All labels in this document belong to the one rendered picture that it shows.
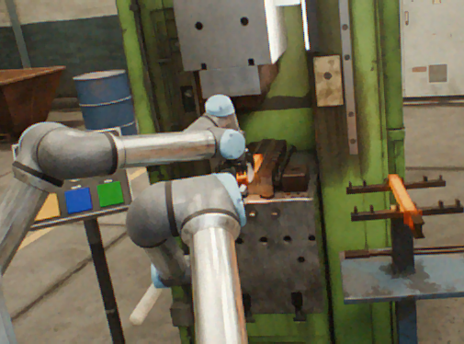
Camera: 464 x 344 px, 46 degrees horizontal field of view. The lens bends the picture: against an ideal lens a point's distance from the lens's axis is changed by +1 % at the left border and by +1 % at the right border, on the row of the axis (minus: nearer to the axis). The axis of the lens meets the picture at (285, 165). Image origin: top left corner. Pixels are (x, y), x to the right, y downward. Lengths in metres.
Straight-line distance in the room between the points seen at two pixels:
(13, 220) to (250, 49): 0.88
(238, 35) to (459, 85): 5.43
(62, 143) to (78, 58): 8.58
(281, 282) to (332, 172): 0.44
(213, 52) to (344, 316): 1.16
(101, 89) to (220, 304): 5.43
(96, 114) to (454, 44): 4.24
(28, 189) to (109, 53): 8.13
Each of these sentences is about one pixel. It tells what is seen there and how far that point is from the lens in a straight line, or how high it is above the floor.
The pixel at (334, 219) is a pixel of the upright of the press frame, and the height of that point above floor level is 0.74.
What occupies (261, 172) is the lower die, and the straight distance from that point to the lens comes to 1.87.
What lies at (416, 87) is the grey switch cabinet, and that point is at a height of 0.22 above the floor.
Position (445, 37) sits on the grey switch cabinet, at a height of 0.82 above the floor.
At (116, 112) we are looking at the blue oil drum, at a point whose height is 0.47.
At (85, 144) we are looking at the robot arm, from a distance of 1.23.
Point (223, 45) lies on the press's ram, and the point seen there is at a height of 1.44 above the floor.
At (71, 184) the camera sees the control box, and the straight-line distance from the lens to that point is 1.90.
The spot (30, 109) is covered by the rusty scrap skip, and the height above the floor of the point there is 0.37.
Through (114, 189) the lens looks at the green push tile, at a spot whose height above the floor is 1.02.
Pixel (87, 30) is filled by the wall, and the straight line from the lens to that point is 9.59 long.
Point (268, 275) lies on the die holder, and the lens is 1.96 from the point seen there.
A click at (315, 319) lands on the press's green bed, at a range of 2.04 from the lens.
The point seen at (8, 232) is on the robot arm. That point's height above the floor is 1.15.
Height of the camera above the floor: 1.59
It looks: 18 degrees down
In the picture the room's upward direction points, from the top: 6 degrees counter-clockwise
